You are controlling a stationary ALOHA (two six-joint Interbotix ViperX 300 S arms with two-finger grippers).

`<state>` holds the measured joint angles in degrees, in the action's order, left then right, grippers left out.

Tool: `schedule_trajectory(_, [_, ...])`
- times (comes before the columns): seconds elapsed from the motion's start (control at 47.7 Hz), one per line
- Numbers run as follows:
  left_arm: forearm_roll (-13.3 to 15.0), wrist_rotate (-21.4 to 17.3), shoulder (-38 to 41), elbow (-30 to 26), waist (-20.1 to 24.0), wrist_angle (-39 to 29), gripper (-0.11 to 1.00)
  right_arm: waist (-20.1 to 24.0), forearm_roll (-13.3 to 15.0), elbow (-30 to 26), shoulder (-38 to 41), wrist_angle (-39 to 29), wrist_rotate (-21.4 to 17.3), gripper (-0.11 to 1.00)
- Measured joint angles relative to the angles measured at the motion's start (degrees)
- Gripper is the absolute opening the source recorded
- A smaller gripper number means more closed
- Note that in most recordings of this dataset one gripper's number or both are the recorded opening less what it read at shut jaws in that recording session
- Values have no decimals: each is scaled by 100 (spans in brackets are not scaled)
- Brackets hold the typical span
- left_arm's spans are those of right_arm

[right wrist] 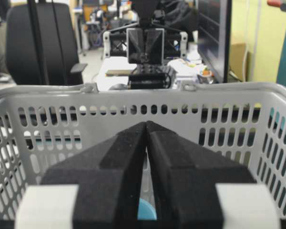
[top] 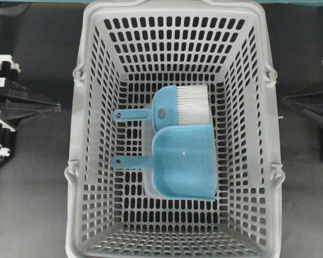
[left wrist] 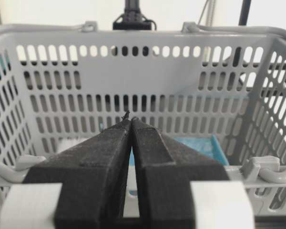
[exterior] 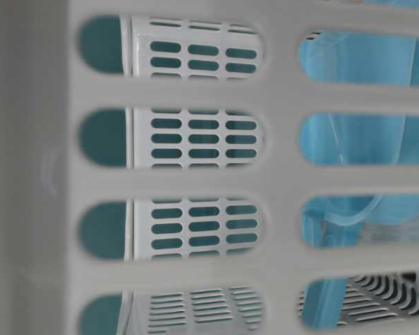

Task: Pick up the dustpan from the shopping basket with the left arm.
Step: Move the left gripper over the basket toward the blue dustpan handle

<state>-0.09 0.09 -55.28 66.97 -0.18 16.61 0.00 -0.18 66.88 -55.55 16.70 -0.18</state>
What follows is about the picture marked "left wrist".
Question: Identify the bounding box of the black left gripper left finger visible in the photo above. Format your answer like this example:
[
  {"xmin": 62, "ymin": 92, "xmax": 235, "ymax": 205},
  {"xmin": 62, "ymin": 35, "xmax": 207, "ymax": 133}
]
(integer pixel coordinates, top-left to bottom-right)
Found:
[{"xmin": 0, "ymin": 110, "xmax": 132, "ymax": 229}]

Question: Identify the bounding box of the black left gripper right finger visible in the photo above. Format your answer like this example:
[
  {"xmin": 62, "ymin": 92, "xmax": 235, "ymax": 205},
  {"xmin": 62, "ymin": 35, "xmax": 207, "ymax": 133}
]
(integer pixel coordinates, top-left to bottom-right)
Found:
[{"xmin": 131, "ymin": 116, "xmax": 255, "ymax": 229}]

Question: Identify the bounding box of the blue plastic dustpan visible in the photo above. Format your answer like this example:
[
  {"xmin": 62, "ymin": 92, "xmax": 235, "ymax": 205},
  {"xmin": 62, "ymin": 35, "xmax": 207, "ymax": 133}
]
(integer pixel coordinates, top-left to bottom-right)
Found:
[{"xmin": 127, "ymin": 135, "xmax": 229, "ymax": 196}]

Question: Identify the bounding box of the grey plastic shopping basket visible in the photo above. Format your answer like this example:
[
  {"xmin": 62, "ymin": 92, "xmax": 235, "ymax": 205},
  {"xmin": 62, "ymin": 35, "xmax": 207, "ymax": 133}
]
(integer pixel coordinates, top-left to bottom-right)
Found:
[{"xmin": 0, "ymin": 26, "xmax": 286, "ymax": 229}]

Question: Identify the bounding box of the black pole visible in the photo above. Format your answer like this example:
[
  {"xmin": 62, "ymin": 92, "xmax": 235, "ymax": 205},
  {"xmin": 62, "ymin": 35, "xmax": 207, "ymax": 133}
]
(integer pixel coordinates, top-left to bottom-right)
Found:
[{"xmin": 238, "ymin": 0, "xmax": 251, "ymax": 26}]

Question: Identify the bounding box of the grey near basket handle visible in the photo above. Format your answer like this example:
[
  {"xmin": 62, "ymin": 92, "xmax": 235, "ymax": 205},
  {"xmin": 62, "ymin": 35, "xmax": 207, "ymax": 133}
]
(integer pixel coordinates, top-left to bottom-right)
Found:
[{"xmin": 0, "ymin": 155, "xmax": 286, "ymax": 187}]

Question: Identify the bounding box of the grey basket handle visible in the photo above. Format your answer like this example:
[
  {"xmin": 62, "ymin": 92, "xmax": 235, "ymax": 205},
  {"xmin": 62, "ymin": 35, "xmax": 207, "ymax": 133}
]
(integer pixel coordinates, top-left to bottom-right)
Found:
[
  {"xmin": 0, "ymin": 155, "xmax": 286, "ymax": 187},
  {"xmin": 2, "ymin": 21, "xmax": 286, "ymax": 41}
]

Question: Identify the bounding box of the grey far basket handle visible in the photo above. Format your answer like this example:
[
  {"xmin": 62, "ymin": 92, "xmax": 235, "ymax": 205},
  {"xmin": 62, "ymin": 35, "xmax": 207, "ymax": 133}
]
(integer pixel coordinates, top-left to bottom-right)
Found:
[{"xmin": 2, "ymin": 21, "xmax": 286, "ymax": 41}]

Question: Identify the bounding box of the black camera stand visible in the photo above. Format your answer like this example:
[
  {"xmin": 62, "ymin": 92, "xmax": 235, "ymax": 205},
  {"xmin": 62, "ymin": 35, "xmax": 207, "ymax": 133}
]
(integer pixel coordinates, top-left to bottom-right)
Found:
[{"xmin": 112, "ymin": 0, "xmax": 157, "ymax": 31}]

